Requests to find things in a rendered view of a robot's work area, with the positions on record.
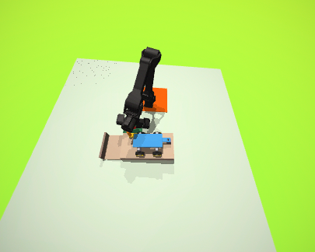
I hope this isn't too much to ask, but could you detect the green tray floor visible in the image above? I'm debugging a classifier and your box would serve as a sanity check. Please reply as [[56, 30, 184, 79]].
[[131, 128, 142, 133]]

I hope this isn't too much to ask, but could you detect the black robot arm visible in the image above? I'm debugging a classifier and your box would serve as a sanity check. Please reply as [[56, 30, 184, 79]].
[[121, 47, 162, 132]]

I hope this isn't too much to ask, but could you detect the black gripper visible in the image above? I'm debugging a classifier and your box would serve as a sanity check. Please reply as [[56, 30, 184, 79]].
[[116, 114, 150, 129]]

